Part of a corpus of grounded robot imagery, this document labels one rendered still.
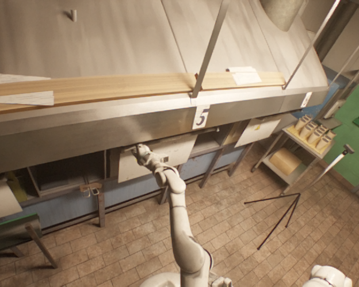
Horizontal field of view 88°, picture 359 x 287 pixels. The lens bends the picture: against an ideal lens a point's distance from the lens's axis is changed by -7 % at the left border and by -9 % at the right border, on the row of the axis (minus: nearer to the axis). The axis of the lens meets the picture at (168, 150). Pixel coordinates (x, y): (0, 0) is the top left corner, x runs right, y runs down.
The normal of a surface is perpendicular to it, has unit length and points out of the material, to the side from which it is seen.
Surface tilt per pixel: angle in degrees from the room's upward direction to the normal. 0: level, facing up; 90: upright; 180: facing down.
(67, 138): 80
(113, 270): 0
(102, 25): 33
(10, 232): 0
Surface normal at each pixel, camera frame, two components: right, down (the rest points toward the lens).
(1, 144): 0.52, 0.54
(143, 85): 0.44, -0.22
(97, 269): 0.21, -0.70
